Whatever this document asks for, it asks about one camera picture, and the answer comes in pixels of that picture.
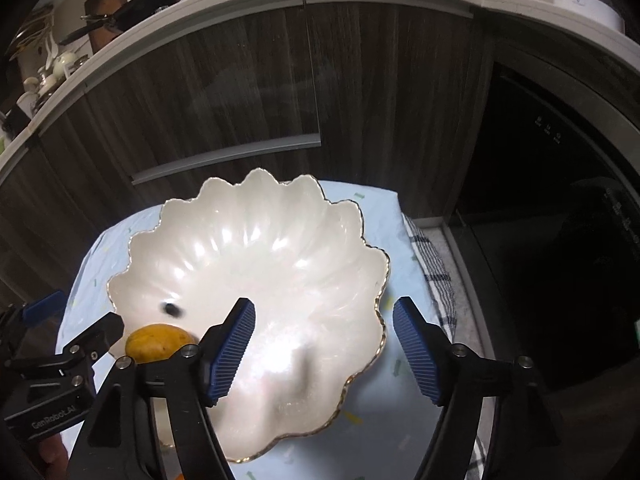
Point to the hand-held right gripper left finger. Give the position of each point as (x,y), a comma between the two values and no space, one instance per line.
(230,350)

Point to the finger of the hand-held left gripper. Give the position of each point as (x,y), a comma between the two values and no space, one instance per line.
(44,306)
(97,335)

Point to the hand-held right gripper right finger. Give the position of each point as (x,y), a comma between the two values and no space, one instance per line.
(415,350)

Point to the elongated yellow mango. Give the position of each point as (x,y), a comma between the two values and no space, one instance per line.
(152,342)

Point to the white scalloped bowl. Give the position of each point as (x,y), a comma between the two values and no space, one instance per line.
(275,270)

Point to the large orange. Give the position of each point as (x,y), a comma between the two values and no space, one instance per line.
(177,475)

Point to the light blue cloth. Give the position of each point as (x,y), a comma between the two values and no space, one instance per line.
(380,410)

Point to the blueberry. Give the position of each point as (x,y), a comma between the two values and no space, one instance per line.
(172,310)

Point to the checked towel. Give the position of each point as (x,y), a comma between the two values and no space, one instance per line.
(435,270)

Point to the black built-in dishwasher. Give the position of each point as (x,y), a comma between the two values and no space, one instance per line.
(550,210)

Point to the white teapot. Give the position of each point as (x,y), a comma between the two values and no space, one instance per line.
(64,65)

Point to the dark wood kitchen cabinet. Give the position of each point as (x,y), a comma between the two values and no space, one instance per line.
(225,85)

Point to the black wok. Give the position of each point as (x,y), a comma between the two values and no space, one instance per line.
(150,0)

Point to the white box appliance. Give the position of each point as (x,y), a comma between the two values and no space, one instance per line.
(585,7)

